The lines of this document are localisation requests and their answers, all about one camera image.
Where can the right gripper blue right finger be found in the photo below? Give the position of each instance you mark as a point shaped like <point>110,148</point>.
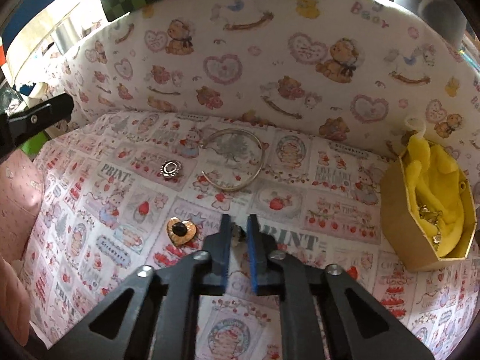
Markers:
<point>325,313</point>

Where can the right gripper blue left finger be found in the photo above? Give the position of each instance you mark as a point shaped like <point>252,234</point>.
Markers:
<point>153,313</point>

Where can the gold heart pendant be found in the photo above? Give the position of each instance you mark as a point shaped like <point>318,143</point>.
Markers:
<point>180,232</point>

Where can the small dark earring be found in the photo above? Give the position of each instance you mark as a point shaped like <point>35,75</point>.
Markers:
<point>238,235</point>

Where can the gold octagonal jewelry box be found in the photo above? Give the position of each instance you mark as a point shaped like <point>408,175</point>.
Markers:
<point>402,230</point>

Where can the person left hand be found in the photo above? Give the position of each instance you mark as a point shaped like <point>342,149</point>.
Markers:
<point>15,304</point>

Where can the yellow cloth in box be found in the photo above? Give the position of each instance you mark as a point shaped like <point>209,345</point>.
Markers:
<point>434,186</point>

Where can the baby bear print sheet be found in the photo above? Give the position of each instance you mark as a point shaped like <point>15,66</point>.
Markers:
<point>346,70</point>

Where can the clear plastic jar dark contents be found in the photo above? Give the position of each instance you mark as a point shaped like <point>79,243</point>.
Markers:
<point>445,18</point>

